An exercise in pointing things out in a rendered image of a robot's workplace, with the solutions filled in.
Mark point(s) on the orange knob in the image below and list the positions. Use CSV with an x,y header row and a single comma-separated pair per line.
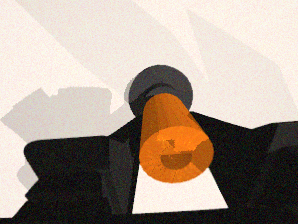
x,y
173,146

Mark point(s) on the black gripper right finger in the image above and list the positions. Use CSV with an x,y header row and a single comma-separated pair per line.
x,y
243,157

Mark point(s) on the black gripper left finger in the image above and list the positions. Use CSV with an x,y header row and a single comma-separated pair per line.
x,y
115,157

